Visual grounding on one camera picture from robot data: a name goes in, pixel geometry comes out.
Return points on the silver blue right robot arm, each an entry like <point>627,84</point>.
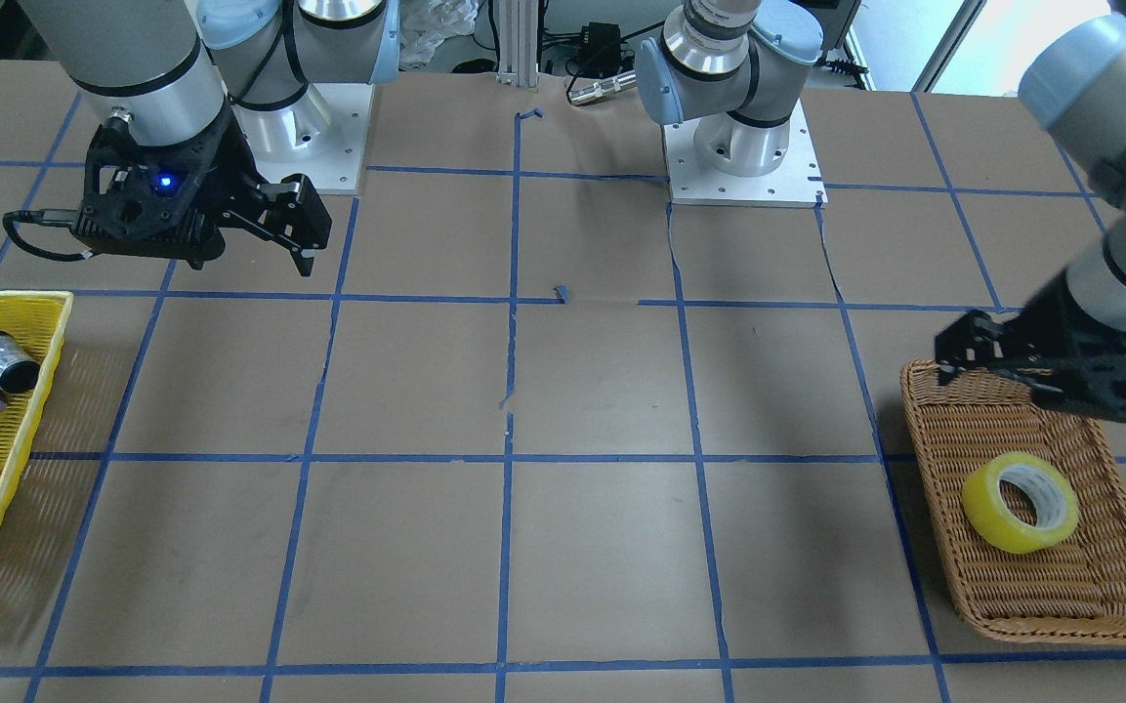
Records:
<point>210,118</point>

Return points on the yellow tape roll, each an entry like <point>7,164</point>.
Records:
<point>1020,503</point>

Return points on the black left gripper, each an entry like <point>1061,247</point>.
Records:
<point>1073,310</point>

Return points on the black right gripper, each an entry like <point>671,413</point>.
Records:
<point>233,168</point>

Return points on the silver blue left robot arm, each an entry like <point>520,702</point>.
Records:
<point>738,68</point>

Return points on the brown wicker basket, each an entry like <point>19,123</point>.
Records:
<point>1071,593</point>

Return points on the small dark can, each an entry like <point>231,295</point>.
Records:
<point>18,370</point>

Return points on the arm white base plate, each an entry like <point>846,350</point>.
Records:
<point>323,136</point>
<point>716,161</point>

